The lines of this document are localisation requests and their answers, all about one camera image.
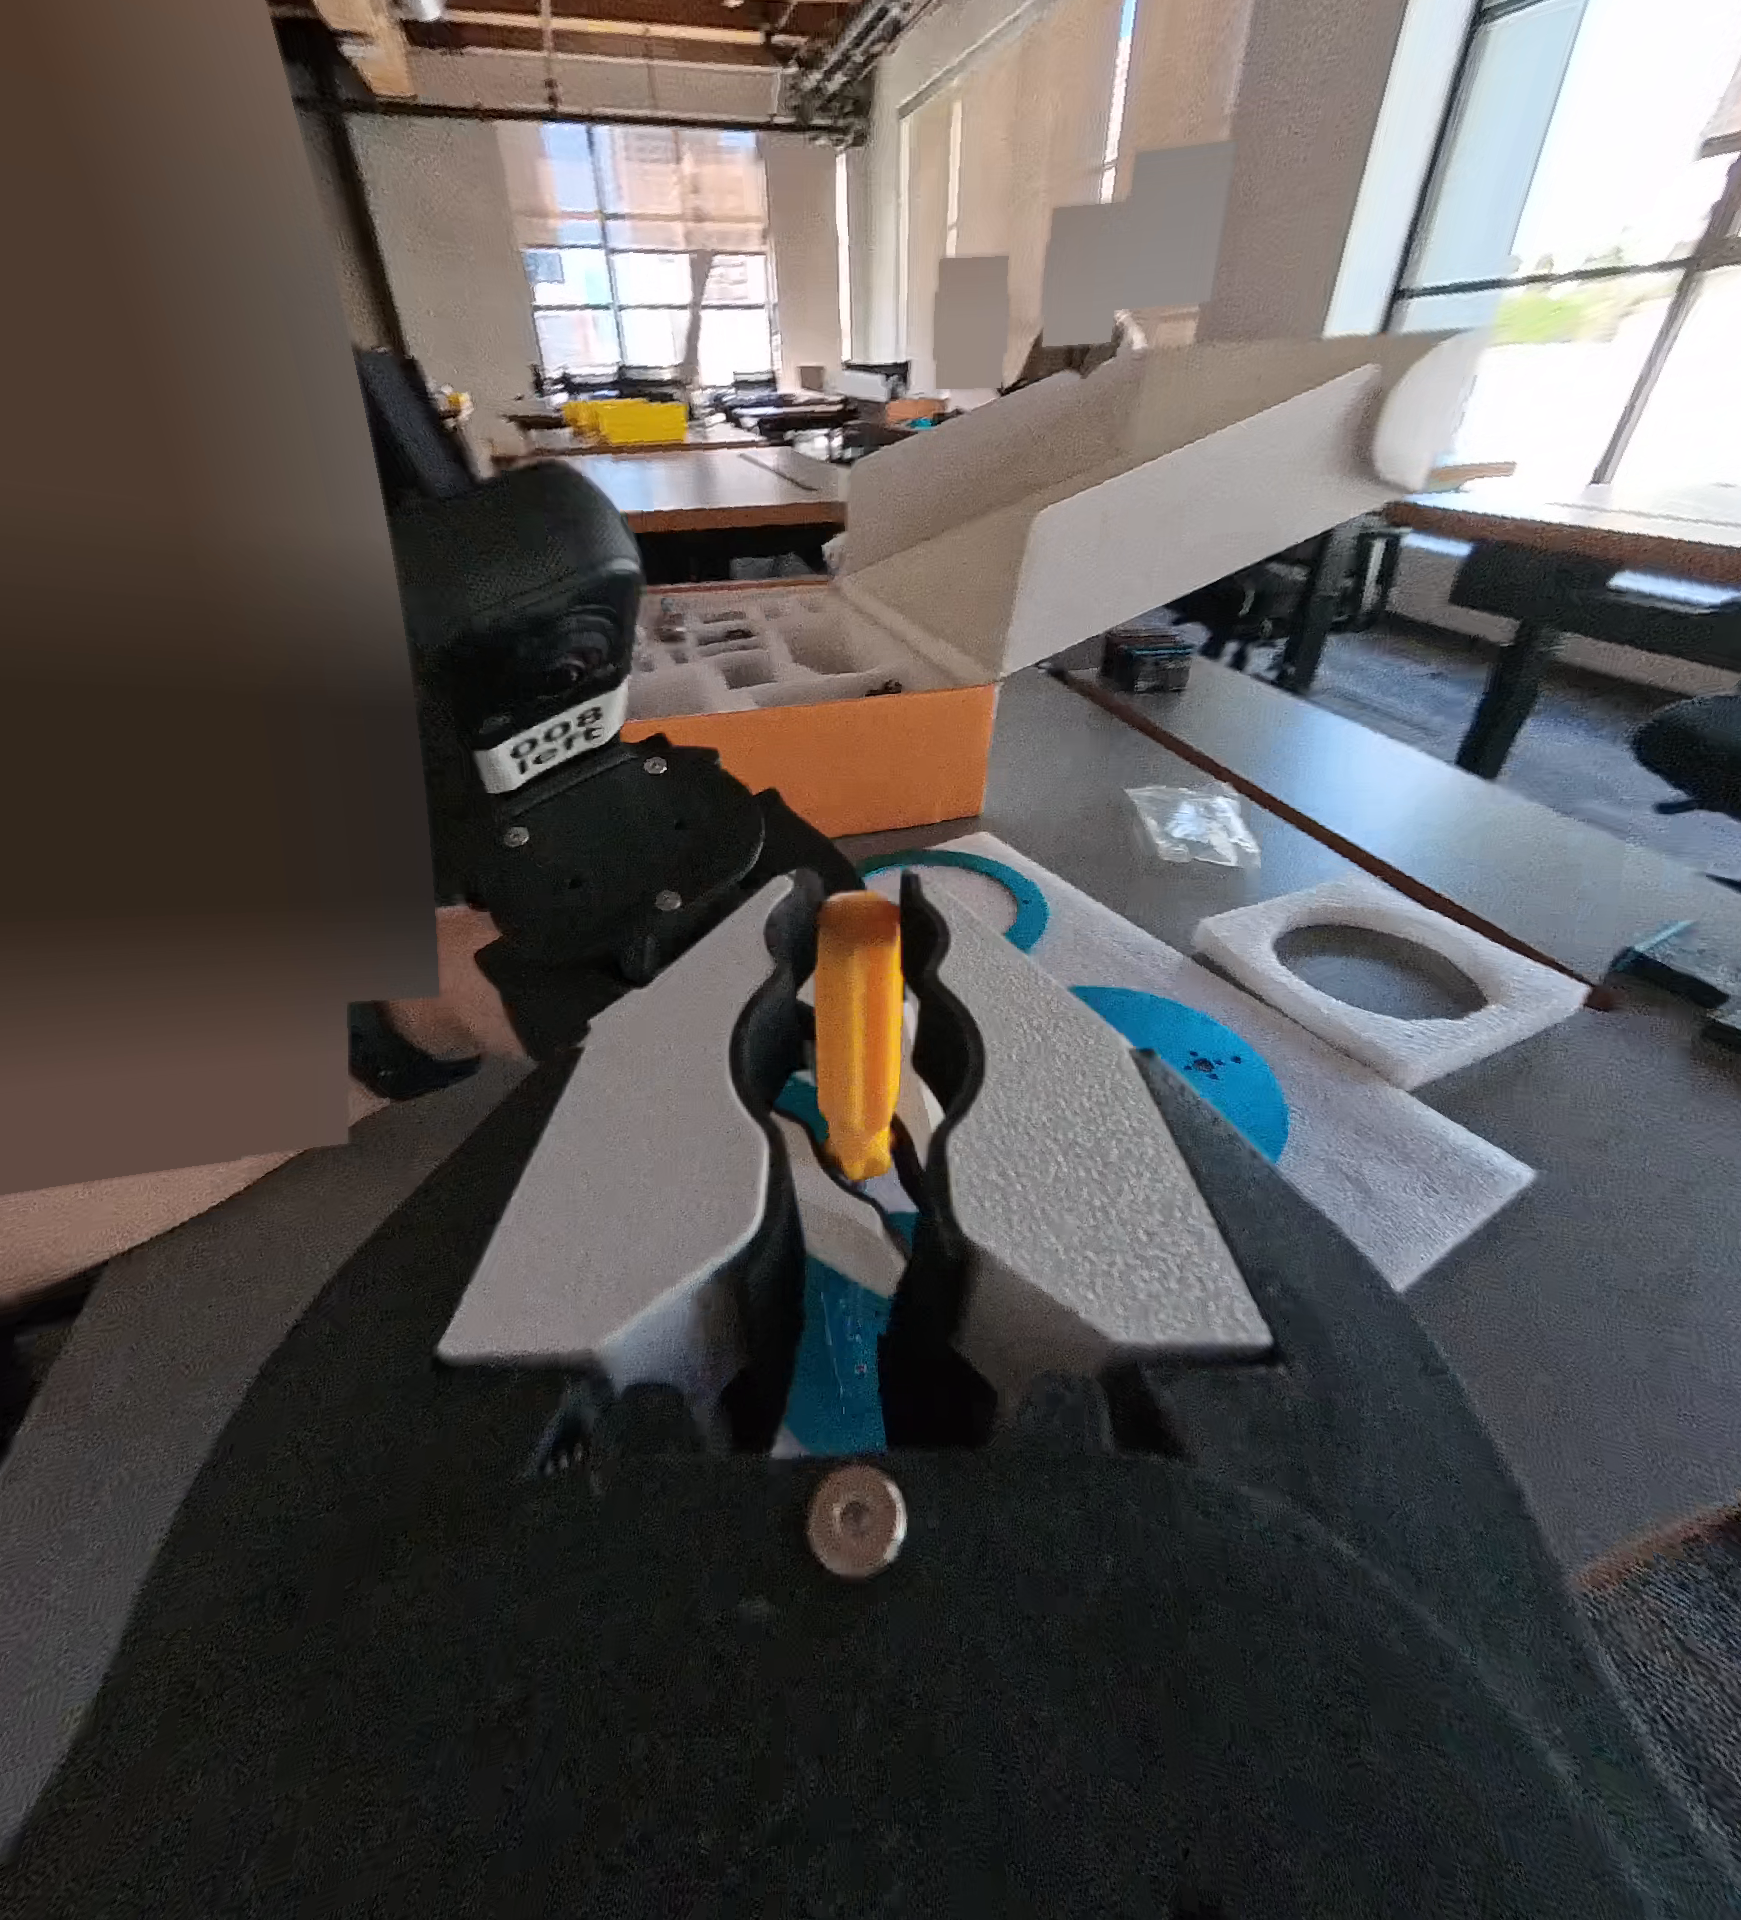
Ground yellow storage bins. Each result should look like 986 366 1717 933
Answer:
558 395 692 452

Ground orange cardboard box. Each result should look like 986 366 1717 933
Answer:
617 332 1488 842

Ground blue perforated mounting disc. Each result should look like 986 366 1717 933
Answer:
771 1254 905 1460

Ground white foam sheet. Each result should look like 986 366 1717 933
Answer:
771 829 1538 1460

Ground person's left forearm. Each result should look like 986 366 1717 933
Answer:
0 1150 305 1335

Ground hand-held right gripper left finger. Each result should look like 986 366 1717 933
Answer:
434 872 815 1453

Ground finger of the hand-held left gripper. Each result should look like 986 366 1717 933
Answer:
795 1160 914 1313
885 1083 950 1195

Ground small black flat box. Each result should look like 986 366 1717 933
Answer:
1608 923 1741 1013

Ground white foam frame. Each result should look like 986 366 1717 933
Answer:
1194 876 1592 1092

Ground white foam box insert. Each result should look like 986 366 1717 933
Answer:
630 587 994 727

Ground blue metal ring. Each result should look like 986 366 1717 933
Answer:
855 848 1053 960

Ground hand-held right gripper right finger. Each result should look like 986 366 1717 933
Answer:
885 872 1280 1453

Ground blue disc with rectangular cutout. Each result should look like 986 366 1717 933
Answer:
1071 989 1293 1166

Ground wooden top office desk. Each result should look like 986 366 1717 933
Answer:
1388 490 1741 781

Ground person's left hand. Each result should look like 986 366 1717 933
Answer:
434 946 521 1057

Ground background wooden desk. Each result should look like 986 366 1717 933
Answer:
548 448 855 539

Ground clear plastic bag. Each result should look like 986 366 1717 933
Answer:
1128 783 1263 867

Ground black saddle stool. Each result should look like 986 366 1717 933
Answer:
1635 684 1741 910

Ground black background equipment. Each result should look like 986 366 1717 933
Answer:
352 346 485 507

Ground black wristband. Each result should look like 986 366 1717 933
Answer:
345 1003 485 1102

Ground yellow handled screwdriver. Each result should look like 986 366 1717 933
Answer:
810 891 906 1183

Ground window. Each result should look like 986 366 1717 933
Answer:
514 120 783 395
1388 0 1741 505

